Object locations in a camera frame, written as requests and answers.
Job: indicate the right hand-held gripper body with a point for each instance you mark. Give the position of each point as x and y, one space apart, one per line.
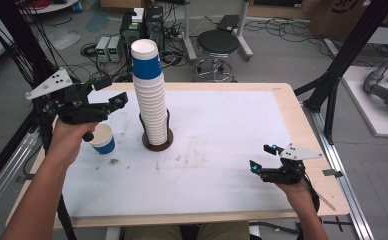
287 171

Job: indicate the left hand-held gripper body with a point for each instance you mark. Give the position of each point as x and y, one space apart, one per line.
72 106

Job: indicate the stack of paper cups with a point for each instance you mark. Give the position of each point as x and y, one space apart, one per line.
150 93

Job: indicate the blue and white single cup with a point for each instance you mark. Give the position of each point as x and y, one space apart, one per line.
103 141

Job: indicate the dark brown cup holder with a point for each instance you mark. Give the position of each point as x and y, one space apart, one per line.
157 146

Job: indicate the person's right hand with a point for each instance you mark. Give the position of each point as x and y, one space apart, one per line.
293 191

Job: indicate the person's left hand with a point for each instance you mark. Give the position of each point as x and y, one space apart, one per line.
67 140

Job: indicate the grey power supply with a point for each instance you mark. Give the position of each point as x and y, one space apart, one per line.
114 49
102 48

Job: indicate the white table mat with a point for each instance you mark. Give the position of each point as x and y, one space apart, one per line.
215 150

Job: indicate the black tape piece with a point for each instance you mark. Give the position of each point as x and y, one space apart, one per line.
23 178
332 173

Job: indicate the person's khaki pants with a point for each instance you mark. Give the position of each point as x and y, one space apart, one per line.
215 232

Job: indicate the small white box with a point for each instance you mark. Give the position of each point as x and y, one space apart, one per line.
138 15

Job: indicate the black computer tower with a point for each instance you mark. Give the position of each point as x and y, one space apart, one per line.
154 23

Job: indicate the white stand leg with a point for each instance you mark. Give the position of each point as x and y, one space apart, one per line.
189 33
244 33

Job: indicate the white platform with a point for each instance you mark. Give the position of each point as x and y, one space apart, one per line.
365 106

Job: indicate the black round stool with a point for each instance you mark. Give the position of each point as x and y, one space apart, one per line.
218 41

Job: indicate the cardboard box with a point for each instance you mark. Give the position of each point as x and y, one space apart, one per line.
338 16

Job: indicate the aluminium rail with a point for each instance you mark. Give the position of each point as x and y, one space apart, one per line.
345 186
8 176

